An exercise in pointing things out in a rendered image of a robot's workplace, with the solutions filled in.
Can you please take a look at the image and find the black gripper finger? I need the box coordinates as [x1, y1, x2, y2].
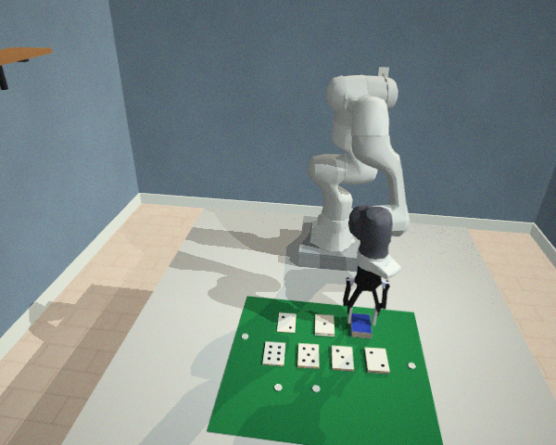
[343, 277, 366, 324]
[371, 280, 390, 325]

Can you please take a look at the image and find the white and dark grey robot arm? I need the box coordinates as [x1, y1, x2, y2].
[308, 75, 410, 279]

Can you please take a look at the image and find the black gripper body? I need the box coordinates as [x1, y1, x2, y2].
[354, 265, 382, 292]

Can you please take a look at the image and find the green felt mat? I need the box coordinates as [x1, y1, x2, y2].
[207, 296, 443, 445]

